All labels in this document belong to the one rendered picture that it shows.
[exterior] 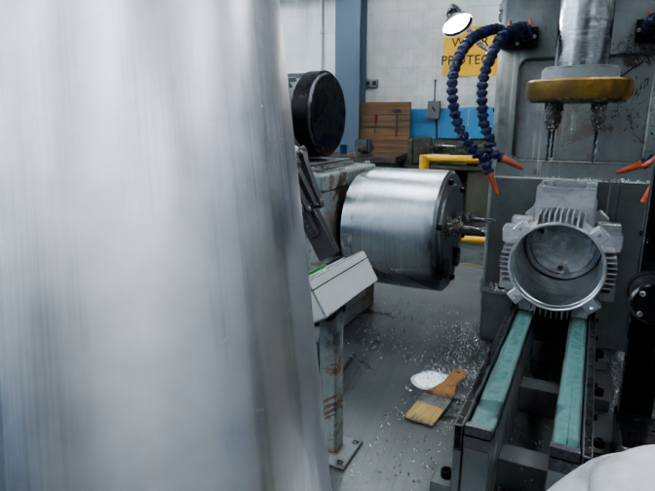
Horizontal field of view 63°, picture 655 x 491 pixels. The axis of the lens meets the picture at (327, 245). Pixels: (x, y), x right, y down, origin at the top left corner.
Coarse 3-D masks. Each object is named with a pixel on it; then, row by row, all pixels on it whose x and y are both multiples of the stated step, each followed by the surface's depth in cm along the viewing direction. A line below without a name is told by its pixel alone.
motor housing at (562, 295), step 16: (544, 224) 92; (560, 224) 90; (576, 224) 91; (512, 240) 97; (592, 240) 89; (512, 256) 97; (608, 256) 89; (512, 272) 97; (528, 272) 107; (592, 272) 105; (608, 272) 89; (528, 288) 100; (544, 288) 104; (560, 288) 104; (576, 288) 102; (592, 288) 94; (608, 288) 89; (544, 304) 96; (560, 304) 95; (576, 304) 93
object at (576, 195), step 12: (552, 180) 107; (564, 180) 107; (540, 192) 98; (552, 192) 97; (564, 192) 96; (576, 192) 96; (588, 192) 95; (540, 204) 99; (552, 204) 98; (564, 204) 97; (576, 204) 96; (588, 204) 95; (576, 216) 96; (588, 216) 96
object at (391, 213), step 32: (352, 192) 109; (384, 192) 104; (416, 192) 102; (448, 192) 104; (352, 224) 106; (384, 224) 103; (416, 224) 100; (448, 224) 103; (384, 256) 104; (416, 256) 101; (448, 256) 109
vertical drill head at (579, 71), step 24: (576, 0) 91; (600, 0) 90; (576, 24) 92; (600, 24) 91; (576, 48) 92; (600, 48) 92; (552, 72) 94; (576, 72) 91; (600, 72) 91; (528, 96) 98; (552, 96) 92; (576, 96) 90; (600, 96) 89; (624, 96) 91; (552, 120) 95; (600, 120) 92; (552, 144) 105
